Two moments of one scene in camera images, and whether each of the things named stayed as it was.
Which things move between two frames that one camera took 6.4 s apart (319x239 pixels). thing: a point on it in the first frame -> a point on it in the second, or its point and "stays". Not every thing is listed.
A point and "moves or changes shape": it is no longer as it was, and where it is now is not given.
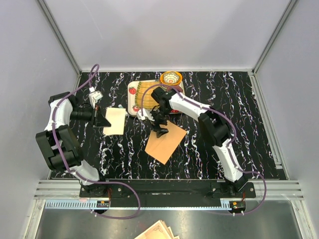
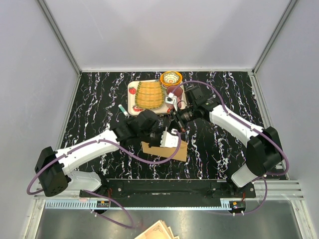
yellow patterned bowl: [171, 78] stays
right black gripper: [159, 132] -> [174, 124]
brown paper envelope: [161, 148] moves or changes shape
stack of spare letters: [158, 230] stays
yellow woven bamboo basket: [148, 102] stays
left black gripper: [102, 122] -> [158, 144]
